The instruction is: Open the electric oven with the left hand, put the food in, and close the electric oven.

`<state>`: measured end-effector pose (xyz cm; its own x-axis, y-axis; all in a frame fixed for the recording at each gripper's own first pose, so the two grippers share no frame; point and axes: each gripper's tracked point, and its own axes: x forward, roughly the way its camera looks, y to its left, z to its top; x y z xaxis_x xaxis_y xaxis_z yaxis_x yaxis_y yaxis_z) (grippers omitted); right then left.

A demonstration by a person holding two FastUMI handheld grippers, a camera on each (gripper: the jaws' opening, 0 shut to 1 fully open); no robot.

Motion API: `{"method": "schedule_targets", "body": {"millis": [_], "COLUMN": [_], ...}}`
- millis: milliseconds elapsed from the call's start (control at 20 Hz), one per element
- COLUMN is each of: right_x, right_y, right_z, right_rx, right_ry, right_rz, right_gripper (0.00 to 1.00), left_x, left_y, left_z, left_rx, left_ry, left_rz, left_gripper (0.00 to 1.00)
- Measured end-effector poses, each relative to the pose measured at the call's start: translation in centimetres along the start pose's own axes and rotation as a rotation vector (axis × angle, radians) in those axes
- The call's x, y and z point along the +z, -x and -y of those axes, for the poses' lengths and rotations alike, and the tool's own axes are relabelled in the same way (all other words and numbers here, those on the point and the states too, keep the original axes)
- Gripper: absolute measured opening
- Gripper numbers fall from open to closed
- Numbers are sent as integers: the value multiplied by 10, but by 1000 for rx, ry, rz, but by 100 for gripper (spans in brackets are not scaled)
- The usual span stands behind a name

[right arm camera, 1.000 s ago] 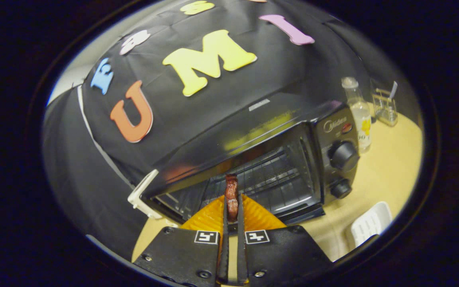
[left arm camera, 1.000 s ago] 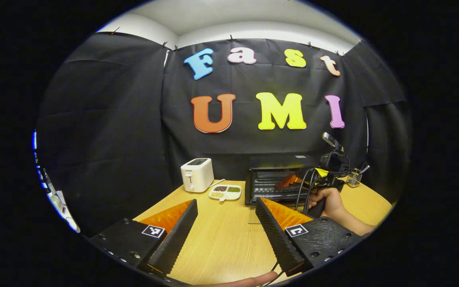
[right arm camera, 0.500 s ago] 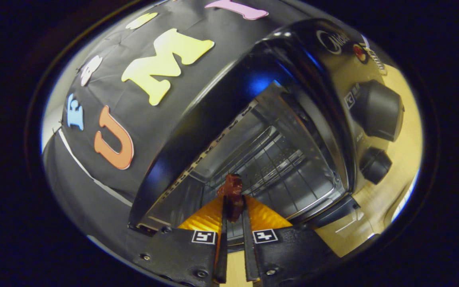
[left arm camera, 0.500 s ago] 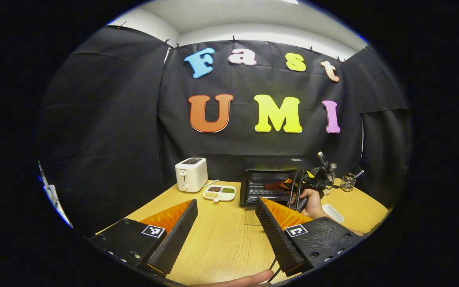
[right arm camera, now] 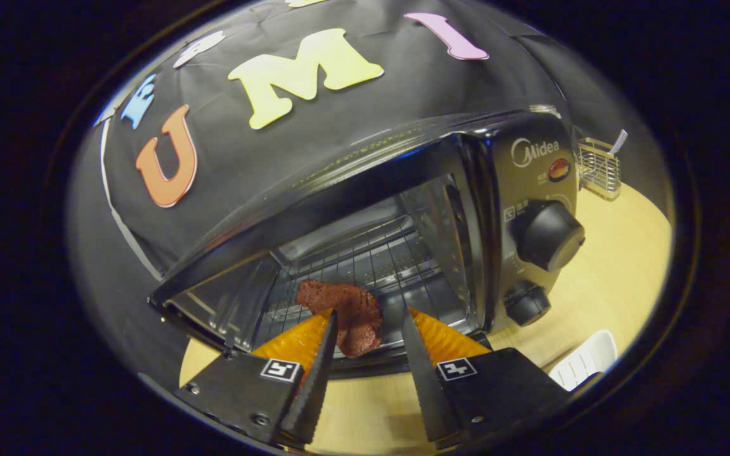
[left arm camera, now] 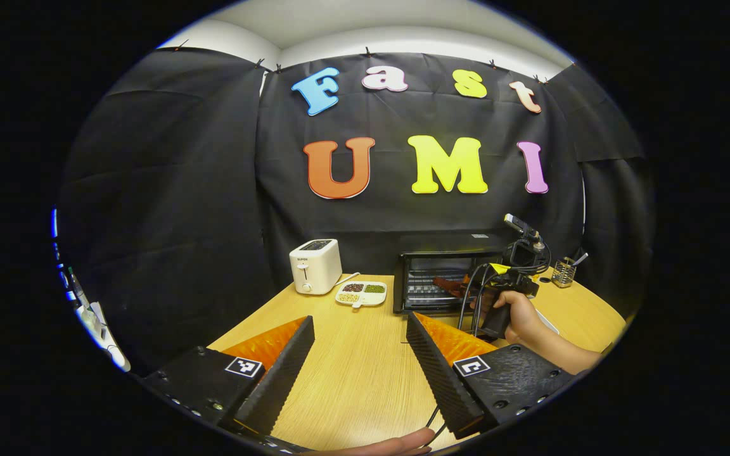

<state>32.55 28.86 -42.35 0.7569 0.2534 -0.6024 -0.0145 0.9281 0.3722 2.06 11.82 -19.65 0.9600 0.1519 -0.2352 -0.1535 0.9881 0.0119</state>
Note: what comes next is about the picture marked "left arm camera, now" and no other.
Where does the black backdrop cloth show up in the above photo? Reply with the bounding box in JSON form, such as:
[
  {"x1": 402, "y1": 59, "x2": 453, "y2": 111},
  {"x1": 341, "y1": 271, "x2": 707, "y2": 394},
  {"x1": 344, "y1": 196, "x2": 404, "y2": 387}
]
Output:
[{"x1": 58, "y1": 46, "x2": 654, "y2": 374}]

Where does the black electric oven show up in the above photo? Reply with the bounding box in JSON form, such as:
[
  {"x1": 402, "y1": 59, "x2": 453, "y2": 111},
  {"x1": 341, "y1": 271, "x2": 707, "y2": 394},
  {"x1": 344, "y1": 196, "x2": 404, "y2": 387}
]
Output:
[{"x1": 394, "y1": 248, "x2": 513, "y2": 317}]

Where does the metal mesh holder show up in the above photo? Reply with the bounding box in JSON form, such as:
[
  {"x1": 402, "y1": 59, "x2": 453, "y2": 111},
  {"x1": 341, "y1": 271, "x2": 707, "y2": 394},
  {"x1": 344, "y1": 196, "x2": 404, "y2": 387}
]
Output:
[{"x1": 552, "y1": 256, "x2": 578, "y2": 289}]

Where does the brown meat steak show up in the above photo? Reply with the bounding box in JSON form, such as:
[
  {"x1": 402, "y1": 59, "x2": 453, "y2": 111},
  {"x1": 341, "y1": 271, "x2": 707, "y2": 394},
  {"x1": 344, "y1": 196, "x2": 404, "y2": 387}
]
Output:
[{"x1": 433, "y1": 275, "x2": 467, "y2": 298}]

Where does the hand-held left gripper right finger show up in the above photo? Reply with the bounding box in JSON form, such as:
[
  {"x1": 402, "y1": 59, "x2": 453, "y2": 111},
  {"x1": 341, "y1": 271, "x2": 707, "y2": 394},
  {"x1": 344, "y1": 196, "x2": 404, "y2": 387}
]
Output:
[{"x1": 406, "y1": 310, "x2": 576, "y2": 440}]

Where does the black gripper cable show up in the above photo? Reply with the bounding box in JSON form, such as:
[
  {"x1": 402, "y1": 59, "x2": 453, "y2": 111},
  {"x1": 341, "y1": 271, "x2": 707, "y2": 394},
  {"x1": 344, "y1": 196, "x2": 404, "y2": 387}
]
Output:
[{"x1": 457, "y1": 262, "x2": 499, "y2": 333}]

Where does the white toaster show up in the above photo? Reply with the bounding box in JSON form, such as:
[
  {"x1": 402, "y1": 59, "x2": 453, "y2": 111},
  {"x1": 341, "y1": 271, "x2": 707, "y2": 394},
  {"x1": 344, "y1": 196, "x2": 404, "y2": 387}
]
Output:
[{"x1": 289, "y1": 239, "x2": 343, "y2": 296}]

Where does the white divided seasoning dish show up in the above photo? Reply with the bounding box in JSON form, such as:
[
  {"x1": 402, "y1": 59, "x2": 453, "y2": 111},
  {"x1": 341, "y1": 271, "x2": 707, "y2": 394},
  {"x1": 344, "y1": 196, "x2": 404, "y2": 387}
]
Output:
[{"x1": 335, "y1": 281, "x2": 388, "y2": 310}]

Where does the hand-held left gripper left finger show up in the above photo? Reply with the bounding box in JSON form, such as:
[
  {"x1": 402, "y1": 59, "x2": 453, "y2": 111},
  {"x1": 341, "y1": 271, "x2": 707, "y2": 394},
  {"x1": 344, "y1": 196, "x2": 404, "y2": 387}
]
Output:
[{"x1": 142, "y1": 315, "x2": 316, "y2": 438}]

